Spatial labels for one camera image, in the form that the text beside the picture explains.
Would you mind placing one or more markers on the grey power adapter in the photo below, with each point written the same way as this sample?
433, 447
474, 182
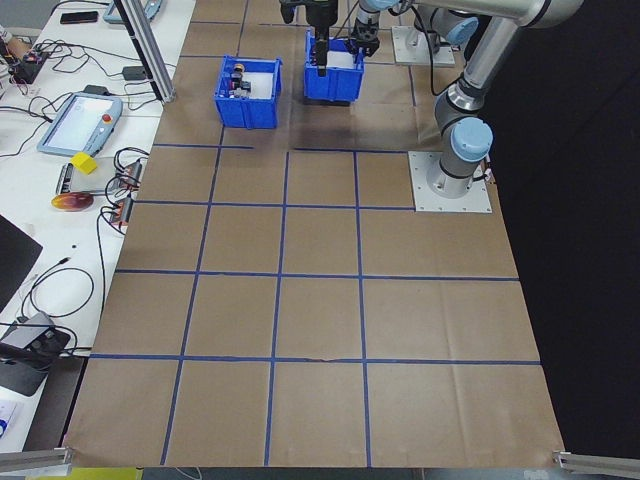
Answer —
135, 73

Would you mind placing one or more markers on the person forearm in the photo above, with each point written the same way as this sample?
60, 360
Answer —
12, 47

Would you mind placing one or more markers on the yellow sheet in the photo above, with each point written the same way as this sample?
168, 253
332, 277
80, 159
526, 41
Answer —
105, 475

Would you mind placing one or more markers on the black smartphone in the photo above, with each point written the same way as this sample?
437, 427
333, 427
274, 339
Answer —
80, 17

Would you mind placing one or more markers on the grey stand base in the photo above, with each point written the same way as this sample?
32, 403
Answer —
20, 380

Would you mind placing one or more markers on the dark grey adapter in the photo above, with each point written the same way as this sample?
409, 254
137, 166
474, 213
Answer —
97, 90

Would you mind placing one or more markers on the blue plastic button bin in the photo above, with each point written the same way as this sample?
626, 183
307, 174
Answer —
247, 115

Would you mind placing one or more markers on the black circuit device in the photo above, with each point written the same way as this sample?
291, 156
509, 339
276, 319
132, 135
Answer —
27, 67

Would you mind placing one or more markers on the white desk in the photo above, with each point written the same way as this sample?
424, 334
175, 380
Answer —
140, 135

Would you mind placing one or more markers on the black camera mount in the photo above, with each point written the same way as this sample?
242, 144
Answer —
50, 345

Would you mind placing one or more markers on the grey flat box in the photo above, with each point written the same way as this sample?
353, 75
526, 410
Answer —
82, 184

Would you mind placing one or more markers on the red yellow mango toy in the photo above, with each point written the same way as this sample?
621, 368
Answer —
72, 202

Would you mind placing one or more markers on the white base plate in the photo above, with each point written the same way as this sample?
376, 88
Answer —
402, 50
425, 200

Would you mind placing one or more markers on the black frame cover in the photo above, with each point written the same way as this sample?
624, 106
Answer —
590, 250

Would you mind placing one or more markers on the blue plastic cylinder bin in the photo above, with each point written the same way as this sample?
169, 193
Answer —
332, 87

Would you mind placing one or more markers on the silver usb hub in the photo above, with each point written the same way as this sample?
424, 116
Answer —
30, 330

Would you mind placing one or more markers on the black square push button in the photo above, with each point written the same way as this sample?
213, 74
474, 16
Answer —
235, 78

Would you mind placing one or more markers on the black orange adapter box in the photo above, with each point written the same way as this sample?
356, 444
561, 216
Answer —
123, 212
136, 168

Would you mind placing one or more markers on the black laptop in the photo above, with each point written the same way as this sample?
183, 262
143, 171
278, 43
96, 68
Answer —
15, 260

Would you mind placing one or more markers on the aluminium extrusion post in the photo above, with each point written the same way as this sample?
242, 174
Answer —
152, 60

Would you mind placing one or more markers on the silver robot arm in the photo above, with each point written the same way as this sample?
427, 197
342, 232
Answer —
492, 50
460, 29

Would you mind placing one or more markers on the yellow block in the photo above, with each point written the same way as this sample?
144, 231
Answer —
84, 164

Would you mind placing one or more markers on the aluminium extrusion bar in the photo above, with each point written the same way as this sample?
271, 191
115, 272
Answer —
35, 460
600, 462

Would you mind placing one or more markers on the grey blue teach pendant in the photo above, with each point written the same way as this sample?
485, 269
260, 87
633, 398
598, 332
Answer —
111, 12
75, 120

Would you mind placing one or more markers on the white blue box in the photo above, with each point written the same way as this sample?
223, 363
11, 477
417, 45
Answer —
10, 415

